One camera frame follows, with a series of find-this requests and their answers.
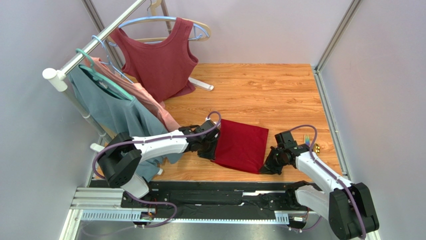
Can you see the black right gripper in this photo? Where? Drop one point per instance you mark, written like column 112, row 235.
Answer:
column 272, row 160

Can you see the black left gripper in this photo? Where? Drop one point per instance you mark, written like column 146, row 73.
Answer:
column 211, row 154

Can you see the red cloth napkin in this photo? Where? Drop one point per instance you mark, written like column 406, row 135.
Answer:
column 241, row 146

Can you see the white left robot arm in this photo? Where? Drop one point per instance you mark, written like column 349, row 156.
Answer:
column 120, row 159

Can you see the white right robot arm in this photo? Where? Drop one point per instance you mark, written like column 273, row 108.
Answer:
column 348, row 207

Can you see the iridescent fork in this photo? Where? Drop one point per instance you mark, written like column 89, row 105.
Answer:
column 307, row 140

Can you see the gold spoon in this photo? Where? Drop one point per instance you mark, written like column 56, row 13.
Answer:
column 316, row 148

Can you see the maroon tank top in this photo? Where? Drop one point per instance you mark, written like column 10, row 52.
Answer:
column 163, row 70

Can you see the pink hanging shirt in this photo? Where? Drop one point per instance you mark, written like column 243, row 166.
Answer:
column 140, row 93

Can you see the grey-blue hanging shirt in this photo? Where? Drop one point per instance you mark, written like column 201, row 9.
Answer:
column 118, row 115

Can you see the light blue clothes hanger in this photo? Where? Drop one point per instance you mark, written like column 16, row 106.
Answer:
column 148, row 42

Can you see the teal clothes hanger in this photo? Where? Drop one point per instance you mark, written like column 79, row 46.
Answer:
column 112, row 88

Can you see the wooden clothes hanger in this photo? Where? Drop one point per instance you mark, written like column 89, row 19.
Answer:
column 176, row 29

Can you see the white clothes rack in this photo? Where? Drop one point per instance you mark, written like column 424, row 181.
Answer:
column 57, row 77

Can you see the blue wire clothes hanger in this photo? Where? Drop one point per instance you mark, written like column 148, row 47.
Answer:
column 109, row 62

